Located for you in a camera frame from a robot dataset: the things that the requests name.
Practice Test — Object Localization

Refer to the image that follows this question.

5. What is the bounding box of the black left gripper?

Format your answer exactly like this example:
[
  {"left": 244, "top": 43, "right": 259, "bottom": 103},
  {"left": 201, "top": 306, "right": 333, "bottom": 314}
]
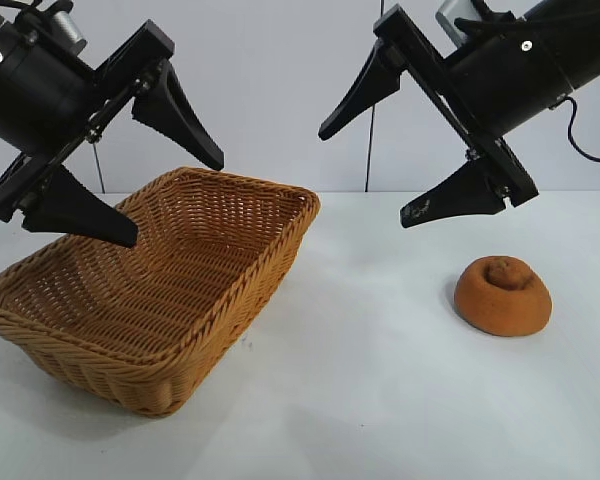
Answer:
[{"left": 0, "top": 20, "right": 225, "bottom": 250}]

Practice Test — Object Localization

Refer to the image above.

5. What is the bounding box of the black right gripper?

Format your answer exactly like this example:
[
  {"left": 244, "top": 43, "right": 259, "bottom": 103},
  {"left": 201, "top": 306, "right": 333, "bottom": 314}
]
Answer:
[{"left": 318, "top": 4, "right": 574, "bottom": 230}]

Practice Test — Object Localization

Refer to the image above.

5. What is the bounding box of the woven wicker basket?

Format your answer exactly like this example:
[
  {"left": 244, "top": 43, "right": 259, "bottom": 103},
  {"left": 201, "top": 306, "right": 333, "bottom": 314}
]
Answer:
[{"left": 0, "top": 166, "right": 321, "bottom": 419}]

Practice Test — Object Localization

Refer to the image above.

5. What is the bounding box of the brown bread roll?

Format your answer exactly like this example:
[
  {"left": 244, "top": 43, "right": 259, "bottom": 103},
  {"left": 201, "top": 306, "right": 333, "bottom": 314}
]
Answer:
[{"left": 454, "top": 255, "right": 554, "bottom": 337}]

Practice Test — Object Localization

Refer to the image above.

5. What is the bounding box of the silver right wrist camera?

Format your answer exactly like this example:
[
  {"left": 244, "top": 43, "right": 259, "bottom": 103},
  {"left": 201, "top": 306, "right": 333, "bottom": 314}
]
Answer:
[{"left": 434, "top": 0, "right": 475, "bottom": 49}]

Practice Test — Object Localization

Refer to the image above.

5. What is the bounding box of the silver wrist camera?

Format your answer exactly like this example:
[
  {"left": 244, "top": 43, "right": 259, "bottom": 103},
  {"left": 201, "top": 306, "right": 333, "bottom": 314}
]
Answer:
[
  {"left": 53, "top": 8, "right": 87, "bottom": 52},
  {"left": 434, "top": 0, "right": 475, "bottom": 49}
]

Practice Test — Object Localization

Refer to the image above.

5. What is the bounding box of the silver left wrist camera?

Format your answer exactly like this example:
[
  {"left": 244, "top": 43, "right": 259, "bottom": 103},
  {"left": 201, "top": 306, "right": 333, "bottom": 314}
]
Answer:
[{"left": 53, "top": 8, "right": 87, "bottom": 52}]

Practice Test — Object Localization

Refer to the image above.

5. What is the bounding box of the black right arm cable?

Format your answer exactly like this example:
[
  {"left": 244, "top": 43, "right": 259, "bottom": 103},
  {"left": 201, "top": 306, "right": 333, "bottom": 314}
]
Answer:
[{"left": 562, "top": 64, "right": 600, "bottom": 164}]

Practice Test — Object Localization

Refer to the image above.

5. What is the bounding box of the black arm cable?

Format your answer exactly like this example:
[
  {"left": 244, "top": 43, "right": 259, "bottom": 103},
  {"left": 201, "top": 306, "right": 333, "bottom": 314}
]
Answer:
[
  {"left": 0, "top": 0, "right": 76, "bottom": 24},
  {"left": 562, "top": 64, "right": 600, "bottom": 164}
]

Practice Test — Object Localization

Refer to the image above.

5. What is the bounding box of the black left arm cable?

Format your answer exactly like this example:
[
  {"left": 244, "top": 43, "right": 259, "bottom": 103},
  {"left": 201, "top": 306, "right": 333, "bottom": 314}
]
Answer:
[{"left": 0, "top": 0, "right": 76, "bottom": 24}]

